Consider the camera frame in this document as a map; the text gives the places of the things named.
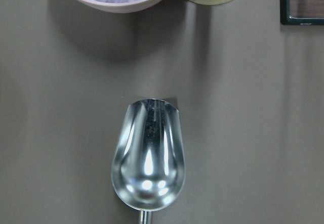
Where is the dark mirrored glass tray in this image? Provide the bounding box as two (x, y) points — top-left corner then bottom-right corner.
(280, 0), (323, 26)

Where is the metal ice scoop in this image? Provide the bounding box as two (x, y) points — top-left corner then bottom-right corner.
(111, 99), (185, 223)

